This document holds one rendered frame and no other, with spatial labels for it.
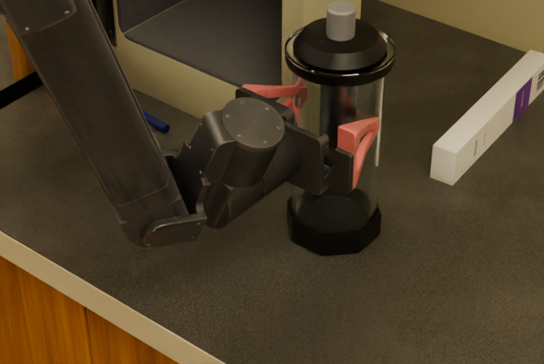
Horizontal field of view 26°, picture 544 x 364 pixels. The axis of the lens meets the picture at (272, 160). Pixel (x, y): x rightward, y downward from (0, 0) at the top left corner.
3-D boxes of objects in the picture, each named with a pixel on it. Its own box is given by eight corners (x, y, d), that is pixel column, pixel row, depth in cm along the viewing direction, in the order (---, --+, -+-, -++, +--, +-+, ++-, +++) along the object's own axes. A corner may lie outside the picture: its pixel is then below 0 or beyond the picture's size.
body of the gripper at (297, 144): (248, 96, 115) (198, 129, 111) (333, 132, 110) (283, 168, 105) (249, 150, 119) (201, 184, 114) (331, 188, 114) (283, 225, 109)
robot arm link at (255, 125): (110, 173, 108) (139, 250, 103) (137, 91, 99) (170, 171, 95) (227, 158, 113) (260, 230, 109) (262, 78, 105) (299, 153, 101)
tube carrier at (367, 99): (322, 177, 134) (328, 10, 121) (402, 213, 128) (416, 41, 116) (263, 223, 127) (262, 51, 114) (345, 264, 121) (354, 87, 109)
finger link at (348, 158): (339, 77, 118) (281, 117, 112) (399, 101, 114) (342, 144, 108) (337, 133, 122) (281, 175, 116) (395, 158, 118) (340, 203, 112)
